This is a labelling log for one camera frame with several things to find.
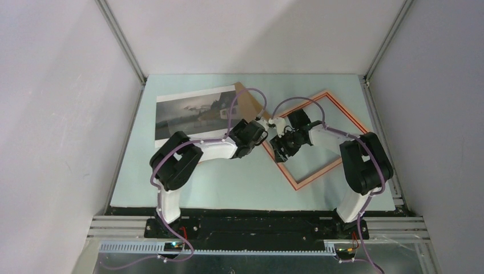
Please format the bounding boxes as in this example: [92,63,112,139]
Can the red wooden picture frame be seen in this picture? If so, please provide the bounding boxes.
[261,89,373,191]

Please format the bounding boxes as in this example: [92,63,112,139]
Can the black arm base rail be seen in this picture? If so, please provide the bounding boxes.
[106,207,372,251]

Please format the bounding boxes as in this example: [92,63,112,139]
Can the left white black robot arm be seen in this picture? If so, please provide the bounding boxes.
[149,117,269,238]

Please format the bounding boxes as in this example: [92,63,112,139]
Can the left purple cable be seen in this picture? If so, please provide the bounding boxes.
[151,87,268,261]

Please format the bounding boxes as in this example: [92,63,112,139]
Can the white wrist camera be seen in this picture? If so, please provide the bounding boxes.
[268,117,287,138]
[255,116,269,131]

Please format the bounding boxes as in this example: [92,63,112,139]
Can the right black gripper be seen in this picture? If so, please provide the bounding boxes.
[270,128,305,164]

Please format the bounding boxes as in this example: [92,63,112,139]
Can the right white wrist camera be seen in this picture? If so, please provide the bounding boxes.
[268,117,287,138]

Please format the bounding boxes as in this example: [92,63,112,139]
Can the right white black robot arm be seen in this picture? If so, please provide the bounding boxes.
[268,109,394,239]

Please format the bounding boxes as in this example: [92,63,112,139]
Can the grey slotted cable duct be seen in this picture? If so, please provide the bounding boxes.
[99,241,336,256]

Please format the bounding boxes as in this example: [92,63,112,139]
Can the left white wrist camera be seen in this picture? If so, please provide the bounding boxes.
[255,116,269,131]

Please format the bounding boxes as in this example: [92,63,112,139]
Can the brown backing board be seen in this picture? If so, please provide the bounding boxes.
[237,91,271,122]

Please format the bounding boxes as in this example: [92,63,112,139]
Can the landscape photo print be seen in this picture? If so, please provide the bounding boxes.
[155,85,241,148]

